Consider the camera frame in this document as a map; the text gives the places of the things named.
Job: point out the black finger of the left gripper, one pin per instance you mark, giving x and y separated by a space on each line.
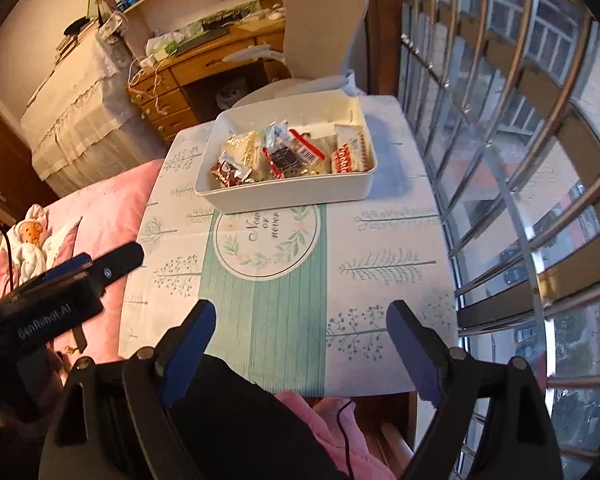
113 266
69 273

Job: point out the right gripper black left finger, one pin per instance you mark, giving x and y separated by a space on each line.
113 421

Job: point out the Calleton bread loaf bag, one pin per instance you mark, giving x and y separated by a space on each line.
246 148

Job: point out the silver red snack bag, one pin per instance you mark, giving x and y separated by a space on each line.
326 145

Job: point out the baby doll toy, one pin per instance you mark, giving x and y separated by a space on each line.
26 245

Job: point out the pink blanket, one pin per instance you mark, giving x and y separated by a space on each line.
95 219

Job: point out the white lace covered cabinet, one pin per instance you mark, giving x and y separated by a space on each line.
81 125

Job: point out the brown chocolate snack packet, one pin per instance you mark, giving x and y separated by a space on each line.
229 172

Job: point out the wooden desk with drawers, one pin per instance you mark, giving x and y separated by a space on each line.
187 89

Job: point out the white plastic storage bin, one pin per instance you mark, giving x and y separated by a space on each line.
313 113

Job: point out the tree pattern tablecloth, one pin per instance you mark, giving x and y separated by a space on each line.
301 293

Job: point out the small red clear snack packet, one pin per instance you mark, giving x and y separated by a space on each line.
287 153

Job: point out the red white cookie packet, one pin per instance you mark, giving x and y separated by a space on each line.
351 154

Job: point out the grey office chair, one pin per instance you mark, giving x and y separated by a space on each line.
319 38

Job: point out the metal window security grille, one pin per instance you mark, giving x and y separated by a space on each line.
504 100

